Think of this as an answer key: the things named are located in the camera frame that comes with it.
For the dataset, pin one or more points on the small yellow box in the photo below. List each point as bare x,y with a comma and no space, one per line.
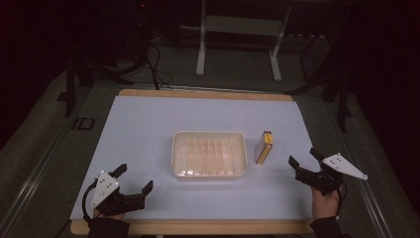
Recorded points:
263,148

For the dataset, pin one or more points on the white metal stand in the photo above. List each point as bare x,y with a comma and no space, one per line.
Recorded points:
242,24

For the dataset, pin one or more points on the black tripod stand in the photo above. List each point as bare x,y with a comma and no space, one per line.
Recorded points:
343,99
70,86

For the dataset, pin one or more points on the white table mat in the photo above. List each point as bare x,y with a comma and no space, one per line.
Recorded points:
142,139

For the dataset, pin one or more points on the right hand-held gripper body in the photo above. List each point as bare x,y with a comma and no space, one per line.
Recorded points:
318,180

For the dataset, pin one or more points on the white plastic tray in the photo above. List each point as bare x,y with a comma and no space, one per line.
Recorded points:
209,155

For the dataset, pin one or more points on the black floor bracket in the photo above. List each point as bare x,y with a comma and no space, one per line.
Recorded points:
83,123

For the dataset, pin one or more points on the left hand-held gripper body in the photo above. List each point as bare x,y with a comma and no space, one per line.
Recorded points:
105,189

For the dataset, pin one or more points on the person's left hand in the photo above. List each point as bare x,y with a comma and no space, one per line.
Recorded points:
110,216

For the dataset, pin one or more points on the person's right hand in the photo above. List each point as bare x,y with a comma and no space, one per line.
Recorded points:
325,205

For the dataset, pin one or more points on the metal floor rail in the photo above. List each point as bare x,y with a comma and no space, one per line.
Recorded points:
366,198
31,180

